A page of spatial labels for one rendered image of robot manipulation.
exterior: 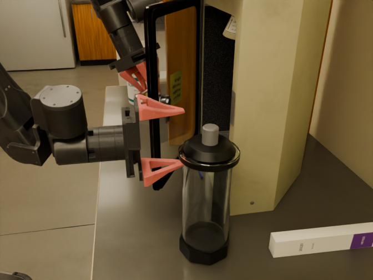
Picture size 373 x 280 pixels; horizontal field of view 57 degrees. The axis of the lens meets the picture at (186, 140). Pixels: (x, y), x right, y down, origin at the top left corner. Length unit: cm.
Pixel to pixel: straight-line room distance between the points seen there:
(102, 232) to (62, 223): 158
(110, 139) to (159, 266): 28
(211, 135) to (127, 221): 33
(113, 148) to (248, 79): 28
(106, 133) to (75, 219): 184
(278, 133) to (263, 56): 17
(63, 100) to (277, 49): 39
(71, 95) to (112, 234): 37
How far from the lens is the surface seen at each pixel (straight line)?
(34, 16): 564
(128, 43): 76
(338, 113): 116
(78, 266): 206
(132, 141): 53
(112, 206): 85
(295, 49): 68
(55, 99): 51
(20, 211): 256
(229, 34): 76
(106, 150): 54
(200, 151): 57
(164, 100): 72
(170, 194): 87
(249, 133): 71
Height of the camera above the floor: 146
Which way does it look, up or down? 27 degrees down
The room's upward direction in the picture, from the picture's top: straight up
